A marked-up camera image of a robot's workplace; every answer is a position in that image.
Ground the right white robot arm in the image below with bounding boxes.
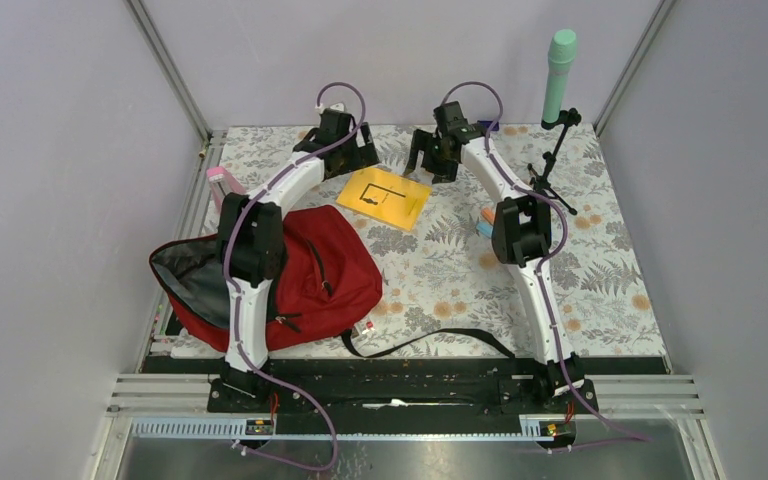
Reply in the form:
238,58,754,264
403,101,585,412

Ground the pink metronome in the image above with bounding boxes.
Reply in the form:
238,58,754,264
206,166,246,212

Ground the orange highlighter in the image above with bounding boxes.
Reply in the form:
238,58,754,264
481,208,495,224

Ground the black tripod mic stand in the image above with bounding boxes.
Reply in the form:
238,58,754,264
527,108,582,216

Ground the small blue box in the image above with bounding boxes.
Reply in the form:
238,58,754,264
478,120,499,131

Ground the floral table mat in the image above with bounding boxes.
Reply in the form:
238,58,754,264
171,123,668,359

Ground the small white card pack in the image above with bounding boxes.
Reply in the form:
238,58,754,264
350,320,376,340

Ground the green microphone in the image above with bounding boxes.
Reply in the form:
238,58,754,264
541,29,578,128

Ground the blue highlighter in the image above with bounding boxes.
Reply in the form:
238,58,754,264
476,222,493,239

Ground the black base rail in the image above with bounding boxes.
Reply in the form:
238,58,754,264
137,357,668,439

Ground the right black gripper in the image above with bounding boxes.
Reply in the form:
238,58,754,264
403,129,457,185

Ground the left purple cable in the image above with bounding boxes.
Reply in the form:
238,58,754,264
221,82,369,473

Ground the yellow notebook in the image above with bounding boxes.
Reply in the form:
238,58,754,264
336,167,431,231

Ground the red backpack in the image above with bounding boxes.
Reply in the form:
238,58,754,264
149,205,383,355

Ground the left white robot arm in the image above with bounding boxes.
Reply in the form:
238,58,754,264
219,101,374,411

